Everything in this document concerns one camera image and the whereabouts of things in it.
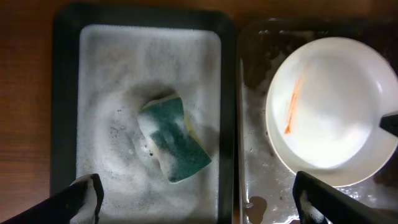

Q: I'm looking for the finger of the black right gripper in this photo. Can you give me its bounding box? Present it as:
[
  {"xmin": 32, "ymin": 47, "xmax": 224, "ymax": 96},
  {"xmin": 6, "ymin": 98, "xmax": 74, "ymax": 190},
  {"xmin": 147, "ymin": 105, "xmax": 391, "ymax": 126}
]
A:
[{"xmin": 379, "ymin": 114, "xmax": 398, "ymax": 137}]

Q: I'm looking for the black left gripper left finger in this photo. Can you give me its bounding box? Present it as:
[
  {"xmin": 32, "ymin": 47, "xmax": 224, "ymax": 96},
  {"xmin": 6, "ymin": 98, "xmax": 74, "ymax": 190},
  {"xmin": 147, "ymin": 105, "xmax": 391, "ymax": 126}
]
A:
[{"xmin": 5, "ymin": 174, "xmax": 104, "ymax": 224}]

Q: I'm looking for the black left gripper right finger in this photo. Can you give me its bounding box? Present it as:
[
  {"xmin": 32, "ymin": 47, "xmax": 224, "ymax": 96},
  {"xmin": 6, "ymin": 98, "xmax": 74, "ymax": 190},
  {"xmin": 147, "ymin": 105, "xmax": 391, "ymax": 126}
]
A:
[{"xmin": 293, "ymin": 171, "xmax": 397, "ymax": 224}]

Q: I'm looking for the white plate with orange streak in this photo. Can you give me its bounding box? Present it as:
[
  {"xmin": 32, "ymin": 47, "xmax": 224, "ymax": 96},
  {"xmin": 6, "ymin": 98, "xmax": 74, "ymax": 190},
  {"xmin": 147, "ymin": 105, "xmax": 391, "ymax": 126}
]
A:
[{"xmin": 265, "ymin": 37, "xmax": 397, "ymax": 187}]

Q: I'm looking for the green yellow sponge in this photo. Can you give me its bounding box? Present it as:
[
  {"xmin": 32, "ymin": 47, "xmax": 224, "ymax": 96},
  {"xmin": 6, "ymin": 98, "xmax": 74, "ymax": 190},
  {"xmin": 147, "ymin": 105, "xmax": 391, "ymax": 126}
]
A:
[{"xmin": 137, "ymin": 95, "xmax": 211, "ymax": 184}]

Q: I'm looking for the black wash tray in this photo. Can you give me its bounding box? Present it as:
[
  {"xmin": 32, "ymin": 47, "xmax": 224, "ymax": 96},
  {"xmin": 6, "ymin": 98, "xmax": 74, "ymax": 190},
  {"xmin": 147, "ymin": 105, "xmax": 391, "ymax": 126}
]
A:
[{"xmin": 237, "ymin": 18, "xmax": 397, "ymax": 223}]

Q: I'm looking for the black tray with soapy foam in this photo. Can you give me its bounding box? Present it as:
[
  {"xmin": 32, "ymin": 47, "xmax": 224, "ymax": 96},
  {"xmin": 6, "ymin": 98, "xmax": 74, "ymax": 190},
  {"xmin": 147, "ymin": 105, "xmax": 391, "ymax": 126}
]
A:
[{"xmin": 50, "ymin": 2, "xmax": 236, "ymax": 223}]

